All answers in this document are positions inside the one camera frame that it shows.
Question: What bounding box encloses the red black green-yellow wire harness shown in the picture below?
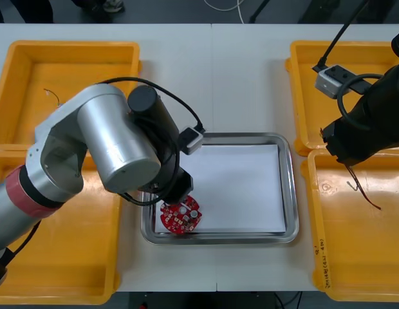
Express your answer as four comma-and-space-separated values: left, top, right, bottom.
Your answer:
344, 162, 383, 211

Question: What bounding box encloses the white paper sheet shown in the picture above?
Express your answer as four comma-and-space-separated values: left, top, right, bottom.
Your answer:
156, 144, 287, 233

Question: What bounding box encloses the round red circuit board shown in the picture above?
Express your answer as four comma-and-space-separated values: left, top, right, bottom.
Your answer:
160, 194, 205, 233

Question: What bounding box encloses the black stand leg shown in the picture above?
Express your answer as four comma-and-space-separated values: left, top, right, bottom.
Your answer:
249, 0, 272, 23

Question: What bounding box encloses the yellow-orange plastic bin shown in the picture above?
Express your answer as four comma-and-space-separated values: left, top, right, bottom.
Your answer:
284, 40, 399, 158
0, 149, 129, 306
0, 40, 143, 158
301, 148, 399, 303

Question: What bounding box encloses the person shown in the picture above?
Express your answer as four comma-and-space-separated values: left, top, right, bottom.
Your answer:
70, 0, 125, 14

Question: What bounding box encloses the white floor cable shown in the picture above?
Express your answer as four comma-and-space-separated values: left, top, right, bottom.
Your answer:
204, 0, 245, 24

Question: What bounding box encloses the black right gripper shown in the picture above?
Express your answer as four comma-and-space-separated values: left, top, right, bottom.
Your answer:
320, 117, 396, 165

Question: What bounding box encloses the steel tray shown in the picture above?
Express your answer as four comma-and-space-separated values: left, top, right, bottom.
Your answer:
140, 131, 300, 245

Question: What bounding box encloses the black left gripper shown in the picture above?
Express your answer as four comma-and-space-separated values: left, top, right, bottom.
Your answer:
144, 151, 194, 208

